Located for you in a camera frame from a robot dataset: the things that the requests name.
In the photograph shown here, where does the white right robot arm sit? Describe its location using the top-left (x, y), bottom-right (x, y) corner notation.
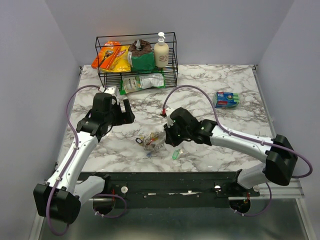
top-left (161, 107), bottom-right (298, 196)

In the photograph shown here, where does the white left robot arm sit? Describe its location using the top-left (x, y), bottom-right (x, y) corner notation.
top-left (33, 87), bottom-right (135, 225)

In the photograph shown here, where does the green white snack bag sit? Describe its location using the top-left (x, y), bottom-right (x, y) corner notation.
top-left (119, 73), bottom-right (166, 95)

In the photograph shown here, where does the green tagged key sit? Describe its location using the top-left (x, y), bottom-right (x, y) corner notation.
top-left (172, 149), bottom-right (183, 160)

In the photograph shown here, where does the blue green sponge pack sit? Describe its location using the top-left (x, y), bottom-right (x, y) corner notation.
top-left (212, 91), bottom-right (240, 108)

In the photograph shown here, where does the yellow snack bag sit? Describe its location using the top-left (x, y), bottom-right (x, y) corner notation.
top-left (107, 45), bottom-right (131, 73)

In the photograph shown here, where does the orange razor package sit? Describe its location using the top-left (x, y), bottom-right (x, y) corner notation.
top-left (91, 41), bottom-right (121, 71)

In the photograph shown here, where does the green brown paper bag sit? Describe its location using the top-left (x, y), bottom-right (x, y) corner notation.
top-left (127, 39), bottom-right (156, 73)

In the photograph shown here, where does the cream pump soap bottle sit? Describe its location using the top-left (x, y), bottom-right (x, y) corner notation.
top-left (154, 32), bottom-right (169, 68)

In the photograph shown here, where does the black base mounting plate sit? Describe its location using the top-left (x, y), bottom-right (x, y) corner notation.
top-left (78, 171), bottom-right (260, 209)

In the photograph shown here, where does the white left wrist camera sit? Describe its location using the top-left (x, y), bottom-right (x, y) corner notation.
top-left (99, 86), bottom-right (120, 97)

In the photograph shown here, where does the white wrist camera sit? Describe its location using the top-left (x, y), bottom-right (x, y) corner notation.
top-left (160, 107), bottom-right (175, 118)
top-left (99, 86), bottom-right (120, 97)

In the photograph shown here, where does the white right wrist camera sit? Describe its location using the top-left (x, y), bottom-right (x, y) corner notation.
top-left (160, 107), bottom-right (175, 118)

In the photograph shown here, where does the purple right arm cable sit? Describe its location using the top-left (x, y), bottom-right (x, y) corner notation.
top-left (162, 84), bottom-right (313, 179)

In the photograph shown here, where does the black wire rack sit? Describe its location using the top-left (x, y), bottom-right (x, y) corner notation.
top-left (95, 31), bottom-right (179, 88)

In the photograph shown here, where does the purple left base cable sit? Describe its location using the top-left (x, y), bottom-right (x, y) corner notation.
top-left (92, 193), bottom-right (128, 219)

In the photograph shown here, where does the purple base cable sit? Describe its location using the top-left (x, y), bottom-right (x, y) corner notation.
top-left (92, 193), bottom-right (128, 219)
top-left (233, 182), bottom-right (273, 217)

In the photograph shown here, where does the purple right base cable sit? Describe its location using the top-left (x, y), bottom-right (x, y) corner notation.
top-left (233, 182), bottom-right (273, 217)

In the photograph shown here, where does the aluminium frame rail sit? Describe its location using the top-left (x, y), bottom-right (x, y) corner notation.
top-left (251, 65), bottom-right (305, 199)

